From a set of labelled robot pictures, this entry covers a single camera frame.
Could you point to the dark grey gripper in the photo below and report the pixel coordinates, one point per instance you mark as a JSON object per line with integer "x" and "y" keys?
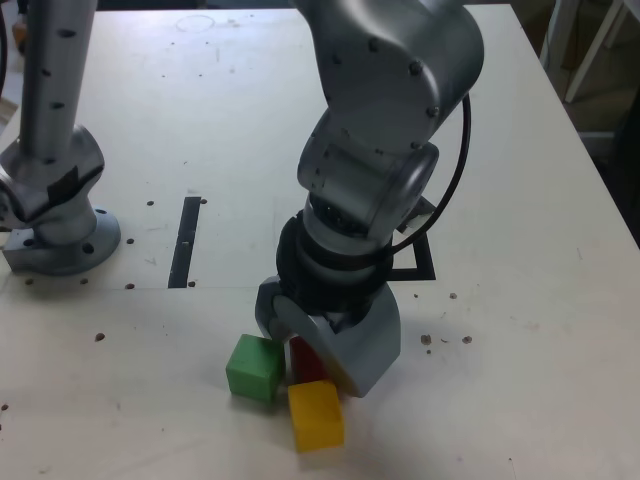
{"x": 342, "y": 321}

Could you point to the red cube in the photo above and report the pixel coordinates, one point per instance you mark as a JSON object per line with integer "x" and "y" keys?
{"x": 306, "y": 362}

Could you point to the green cube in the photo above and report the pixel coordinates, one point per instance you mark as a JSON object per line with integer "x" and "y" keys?
{"x": 252, "y": 370}

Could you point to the yellow cube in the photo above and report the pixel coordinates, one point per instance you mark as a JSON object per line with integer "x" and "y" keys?
{"x": 317, "y": 417}

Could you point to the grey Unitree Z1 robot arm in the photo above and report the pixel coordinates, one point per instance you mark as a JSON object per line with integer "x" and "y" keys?
{"x": 390, "y": 75}

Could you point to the black tape square outline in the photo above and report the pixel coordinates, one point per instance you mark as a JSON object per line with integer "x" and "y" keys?
{"x": 420, "y": 274}

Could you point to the black tape strip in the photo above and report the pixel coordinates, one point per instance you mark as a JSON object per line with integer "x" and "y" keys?
{"x": 184, "y": 245}

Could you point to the white metal frame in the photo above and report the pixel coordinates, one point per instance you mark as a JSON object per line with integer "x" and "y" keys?
{"x": 555, "y": 35}

